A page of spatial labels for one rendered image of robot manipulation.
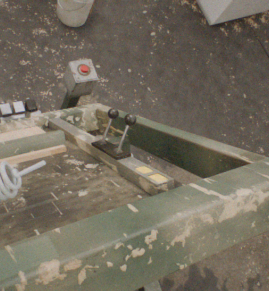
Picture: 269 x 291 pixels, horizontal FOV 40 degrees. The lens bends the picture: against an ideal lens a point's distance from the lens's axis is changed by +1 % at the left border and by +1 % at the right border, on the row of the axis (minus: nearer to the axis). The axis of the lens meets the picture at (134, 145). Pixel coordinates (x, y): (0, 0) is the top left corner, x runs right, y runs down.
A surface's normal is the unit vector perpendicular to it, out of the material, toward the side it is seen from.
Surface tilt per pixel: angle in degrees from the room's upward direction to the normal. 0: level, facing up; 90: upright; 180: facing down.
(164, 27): 0
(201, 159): 90
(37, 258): 56
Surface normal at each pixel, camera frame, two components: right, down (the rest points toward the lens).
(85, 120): 0.47, 0.22
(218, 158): -0.88, 0.22
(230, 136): 0.34, -0.34
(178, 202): -0.10, -0.95
